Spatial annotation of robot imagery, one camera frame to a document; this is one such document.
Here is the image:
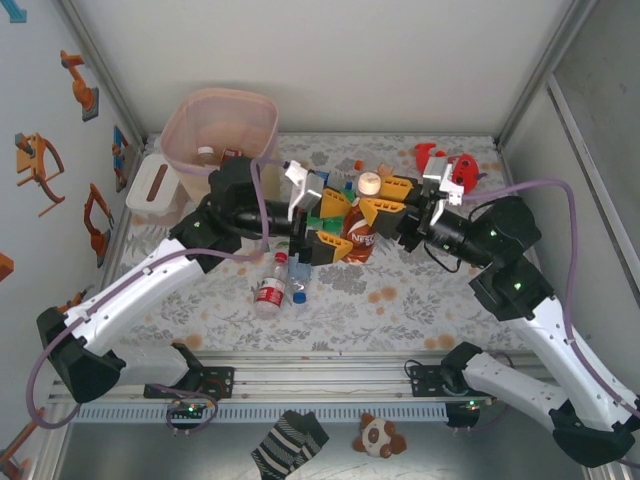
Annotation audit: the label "green plastic bottle yellow cap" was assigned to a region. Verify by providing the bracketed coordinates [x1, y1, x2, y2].
[305, 213, 347, 234]

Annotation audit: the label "brown coffee bottle cream cap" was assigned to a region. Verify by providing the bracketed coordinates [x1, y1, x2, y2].
[341, 171, 383, 265]

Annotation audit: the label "light blue bottle blue cap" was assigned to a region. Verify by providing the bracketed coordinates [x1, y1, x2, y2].
[287, 259, 314, 306]

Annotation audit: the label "clear bottle orange cap label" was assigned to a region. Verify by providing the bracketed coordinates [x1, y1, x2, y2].
[353, 159, 399, 179]

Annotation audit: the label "clear bottle red cap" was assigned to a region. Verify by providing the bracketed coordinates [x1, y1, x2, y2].
[252, 251, 291, 321]

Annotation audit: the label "beige slatted waste bin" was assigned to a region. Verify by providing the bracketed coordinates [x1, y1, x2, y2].
[159, 87, 281, 204]

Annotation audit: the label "red shark plush toy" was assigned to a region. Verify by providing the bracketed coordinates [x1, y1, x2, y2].
[414, 142, 489, 194]

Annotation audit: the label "floral patterned tablecloth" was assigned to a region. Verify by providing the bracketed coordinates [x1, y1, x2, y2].
[97, 132, 551, 354]

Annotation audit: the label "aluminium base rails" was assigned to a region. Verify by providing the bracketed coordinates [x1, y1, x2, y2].
[49, 349, 601, 404]

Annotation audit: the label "small controller board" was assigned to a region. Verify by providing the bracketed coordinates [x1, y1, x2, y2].
[449, 397, 494, 414]
[167, 399, 211, 419]

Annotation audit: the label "brown white panda plush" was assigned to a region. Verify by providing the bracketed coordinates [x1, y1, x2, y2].
[352, 412, 408, 459]

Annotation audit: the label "black white striped sock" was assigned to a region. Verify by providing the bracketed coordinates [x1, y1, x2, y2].
[249, 409, 331, 480]

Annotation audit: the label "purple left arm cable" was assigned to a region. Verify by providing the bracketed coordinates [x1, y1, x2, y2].
[27, 158, 291, 436]

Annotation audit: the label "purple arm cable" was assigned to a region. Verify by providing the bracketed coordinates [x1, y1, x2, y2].
[459, 179, 640, 434]
[27, 158, 291, 436]

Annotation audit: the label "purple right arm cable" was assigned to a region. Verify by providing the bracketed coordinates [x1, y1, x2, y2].
[459, 179, 640, 434]

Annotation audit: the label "thin black cable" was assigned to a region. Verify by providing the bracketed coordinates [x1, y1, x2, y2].
[428, 251, 462, 274]

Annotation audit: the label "aluminium panel frame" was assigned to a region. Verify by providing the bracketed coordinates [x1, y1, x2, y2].
[544, 69, 640, 301]

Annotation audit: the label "blue and orange wall sticker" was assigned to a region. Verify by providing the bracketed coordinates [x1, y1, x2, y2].
[112, 124, 130, 194]

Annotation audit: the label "aluminium corner post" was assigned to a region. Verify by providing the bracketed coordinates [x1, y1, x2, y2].
[494, 0, 599, 151]
[58, 0, 151, 151]

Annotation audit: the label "white slotted cable duct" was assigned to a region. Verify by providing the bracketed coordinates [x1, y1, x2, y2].
[69, 403, 449, 424]

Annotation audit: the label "orange claw wall sticker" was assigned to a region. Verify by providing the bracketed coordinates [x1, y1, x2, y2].
[13, 132, 67, 217]

